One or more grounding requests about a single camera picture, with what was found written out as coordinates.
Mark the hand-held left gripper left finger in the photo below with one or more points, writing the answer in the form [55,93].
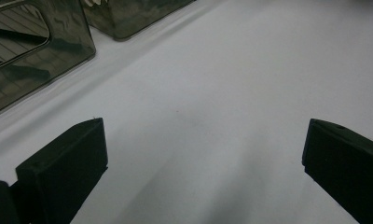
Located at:
[60,168]

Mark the smoky transparent plastic bin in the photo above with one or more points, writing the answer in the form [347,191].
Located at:
[69,37]
[138,18]

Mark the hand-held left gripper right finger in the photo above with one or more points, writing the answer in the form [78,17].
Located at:
[349,168]

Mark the white table cover sheet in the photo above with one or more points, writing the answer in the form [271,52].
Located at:
[206,93]

